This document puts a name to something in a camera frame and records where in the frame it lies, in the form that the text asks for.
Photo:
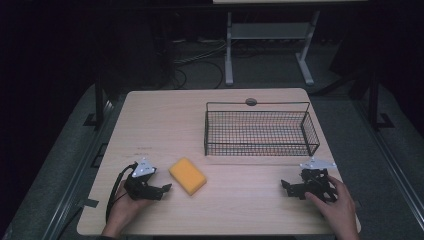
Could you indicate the white metal stand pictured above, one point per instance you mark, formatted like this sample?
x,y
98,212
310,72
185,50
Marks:
x,y
268,46

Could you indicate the yellow sponge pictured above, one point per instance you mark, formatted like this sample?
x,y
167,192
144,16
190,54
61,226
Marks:
x,y
187,175

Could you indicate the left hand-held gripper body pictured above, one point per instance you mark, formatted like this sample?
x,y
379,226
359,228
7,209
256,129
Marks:
x,y
141,181

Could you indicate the grey table grommet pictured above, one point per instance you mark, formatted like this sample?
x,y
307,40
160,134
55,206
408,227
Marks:
x,y
251,101

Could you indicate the person's left hand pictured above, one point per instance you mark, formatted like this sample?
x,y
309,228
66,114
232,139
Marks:
x,y
124,210

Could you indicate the person's right hand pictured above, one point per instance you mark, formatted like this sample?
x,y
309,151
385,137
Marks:
x,y
336,210

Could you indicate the black metal post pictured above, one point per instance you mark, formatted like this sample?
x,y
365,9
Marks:
x,y
376,100
99,96

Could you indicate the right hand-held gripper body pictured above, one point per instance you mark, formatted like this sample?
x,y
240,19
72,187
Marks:
x,y
315,181

